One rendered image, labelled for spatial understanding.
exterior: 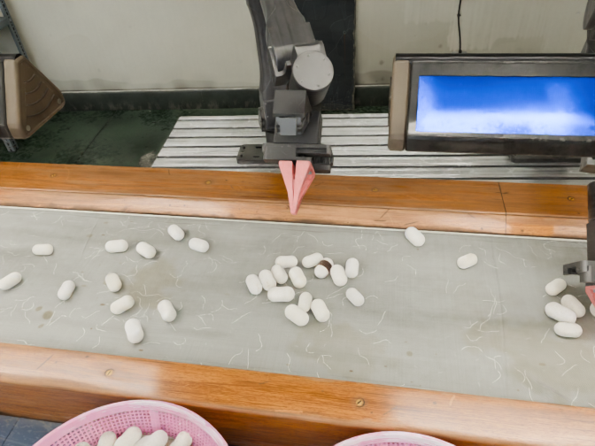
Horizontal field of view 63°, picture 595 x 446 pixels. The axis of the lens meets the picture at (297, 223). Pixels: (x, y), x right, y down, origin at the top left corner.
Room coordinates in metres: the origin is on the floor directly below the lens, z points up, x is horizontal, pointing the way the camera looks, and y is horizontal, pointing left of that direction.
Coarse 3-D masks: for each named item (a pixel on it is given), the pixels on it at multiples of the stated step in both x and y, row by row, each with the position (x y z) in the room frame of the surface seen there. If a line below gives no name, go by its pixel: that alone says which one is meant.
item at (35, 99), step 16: (0, 64) 0.47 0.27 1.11; (16, 64) 0.47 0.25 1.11; (32, 64) 0.49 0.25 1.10; (0, 80) 0.46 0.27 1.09; (16, 80) 0.46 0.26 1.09; (32, 80) 0.48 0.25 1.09; (48, 80) 0.50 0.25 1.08; (0, 96) 0.45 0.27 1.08; (16, 96) 0.45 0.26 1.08; (32, 96) 0.47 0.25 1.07; (48, 96) 0.49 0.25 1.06; (0, 112) 0.45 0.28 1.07; (16, 112) 0.44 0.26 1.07; (32, 112) 0.46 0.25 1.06; (48, 112) 0.48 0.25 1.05; (0, 128) 0.44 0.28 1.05; (16, 128) 0.44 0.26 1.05; (32, 128) 0.45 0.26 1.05
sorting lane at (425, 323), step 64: (0, 256) 0.61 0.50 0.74; (64, 256) 0.60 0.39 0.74; (128, 256) 0.59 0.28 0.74; (192, 256) 0.58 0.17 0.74; (256, 256) 0.56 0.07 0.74; (384, 256) 0.54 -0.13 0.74; (448, 256) 0.53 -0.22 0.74; (512, 256) 0.52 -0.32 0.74; (576, 256) 0.51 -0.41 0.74; (0, 320) 0.47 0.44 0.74; (64, 320) 0.46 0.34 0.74; (192, 320) 0.44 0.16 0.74; (256, 320) 0.43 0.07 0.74; (384, 320) 0.42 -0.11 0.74; (448, 320) 0.41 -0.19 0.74; (512, 320) 0.40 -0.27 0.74; (576, 320) 0.39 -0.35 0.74; (384, 384) 0.32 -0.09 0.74; (448, 384) 0.31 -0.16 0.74; (512, 384) 0.31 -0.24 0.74; (576, 384) 0.30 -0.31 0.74
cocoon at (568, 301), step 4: (564, 296) 0.42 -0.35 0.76; (568, 296) 0.41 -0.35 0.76; (572, 296) 0.41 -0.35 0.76; (564, 300) 0.41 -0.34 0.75; (568, 300) 0.41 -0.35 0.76; (572, 300) 0.41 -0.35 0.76; (576, 300) 0.41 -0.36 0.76; (564, 304) 0.41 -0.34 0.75; (568, 304) 0.40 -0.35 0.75; (572, 304) 0.40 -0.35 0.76; (576, 304) 0.40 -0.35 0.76; (580, 304) 0.40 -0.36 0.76; (568, 308) 0.40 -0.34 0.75; (572, 308) 0.40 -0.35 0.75; (576, 308) 0.40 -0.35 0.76; (580, 308) 0.39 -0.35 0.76; (584, 308) 0.40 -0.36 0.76; (576, 312) 0.39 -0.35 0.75; (580, 312) 0.39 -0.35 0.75; (584, 312) 0.39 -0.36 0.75; (576, 316) 0.39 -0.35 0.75; (580, 316) 0.39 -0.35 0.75
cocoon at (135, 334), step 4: (128, 320) 0.44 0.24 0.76; (132, 320) 0.43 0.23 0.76; (136, 320) 0.44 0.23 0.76; (128, 324) 0.43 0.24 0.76; (132, 324) 0.43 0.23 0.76; (136, 324) 0.43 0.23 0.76; (140, 324) 0.43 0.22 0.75; (128, 328) 0.42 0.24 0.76; (132, 328) 0.42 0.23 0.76; (136, 328) 0.42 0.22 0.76; (140, 328) 0.42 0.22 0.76; (128, 332) 0.42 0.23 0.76; (132, 332) 0.41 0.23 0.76; (136, 332) 0.41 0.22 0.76; (140, 332) 0.42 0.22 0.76; (128, 336) 0.41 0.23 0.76; (132, 336) 0.41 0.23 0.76; (136, 336) 0.41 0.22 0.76; (140, 336) 0.41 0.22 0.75; (128, 340) 0.41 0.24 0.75; (132, 340) 0.41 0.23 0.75; (136, 340) 0.41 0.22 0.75; (140, 340) 0.41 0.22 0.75
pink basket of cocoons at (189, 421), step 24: (96, 408) 0.30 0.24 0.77; (120, 408) 0.30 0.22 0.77; (144, 408) 0.30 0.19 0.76; (168, 408) 0.30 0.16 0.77; (72, 432) 0.28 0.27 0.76; (96, 432) 0.29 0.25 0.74; (120, 432) 0.29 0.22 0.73; (168, 432) 0.29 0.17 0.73; (192, 432) 0.28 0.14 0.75; (216, 432) 0.26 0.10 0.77
